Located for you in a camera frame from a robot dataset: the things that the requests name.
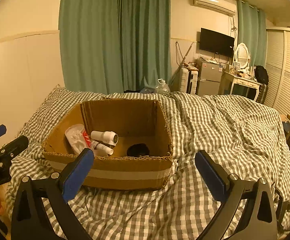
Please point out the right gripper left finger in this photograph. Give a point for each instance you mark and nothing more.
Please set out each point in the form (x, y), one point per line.
(30, 219)

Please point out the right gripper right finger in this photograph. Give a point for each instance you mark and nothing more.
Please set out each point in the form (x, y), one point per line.
(258, 220)

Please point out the white tube with barcode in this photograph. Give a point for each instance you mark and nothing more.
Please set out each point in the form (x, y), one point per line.
(100, 149)

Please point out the white translucent bottle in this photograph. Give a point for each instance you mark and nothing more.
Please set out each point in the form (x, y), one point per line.
(107, 137)

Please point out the black magnifying glass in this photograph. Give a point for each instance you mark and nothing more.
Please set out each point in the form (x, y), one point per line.
(138, 150)

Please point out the green white checkered bedspread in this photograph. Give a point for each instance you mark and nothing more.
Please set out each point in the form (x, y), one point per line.
(244, 137)

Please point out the brown cardboard box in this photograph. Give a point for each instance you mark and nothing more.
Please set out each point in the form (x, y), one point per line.
(130, 139)

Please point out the white louvered wardrobe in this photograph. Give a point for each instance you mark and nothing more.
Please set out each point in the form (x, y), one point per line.
(277, 64)

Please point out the white dressing table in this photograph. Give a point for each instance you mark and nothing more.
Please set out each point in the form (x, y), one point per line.
(228, 81)

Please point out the black backpack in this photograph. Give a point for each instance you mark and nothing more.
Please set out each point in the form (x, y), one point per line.
(261, 75)

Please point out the silver mini fridge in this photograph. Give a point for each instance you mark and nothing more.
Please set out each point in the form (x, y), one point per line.
(209, 77)

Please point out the green curtain left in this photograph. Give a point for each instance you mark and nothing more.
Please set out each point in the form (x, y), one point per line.
(112, 46)

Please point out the green curtain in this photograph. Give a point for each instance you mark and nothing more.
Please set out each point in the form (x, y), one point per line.
(252, 31)
(112, 46)

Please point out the white suitcase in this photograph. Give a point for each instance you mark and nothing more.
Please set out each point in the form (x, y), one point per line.
(188, 80)

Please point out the large clear water jug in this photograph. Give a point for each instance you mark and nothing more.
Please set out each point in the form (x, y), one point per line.
(162, 87)

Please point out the white oval vanity mirror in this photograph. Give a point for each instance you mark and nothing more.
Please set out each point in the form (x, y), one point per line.
(241, 56)

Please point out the green curtain right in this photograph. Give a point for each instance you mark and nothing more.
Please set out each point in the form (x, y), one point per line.
(252, 31)

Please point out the white air conditioner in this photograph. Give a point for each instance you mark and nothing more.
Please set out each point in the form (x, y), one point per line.
(221, 6)

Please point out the black wall television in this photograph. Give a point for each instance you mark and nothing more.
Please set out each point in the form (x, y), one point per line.
(216, 42)

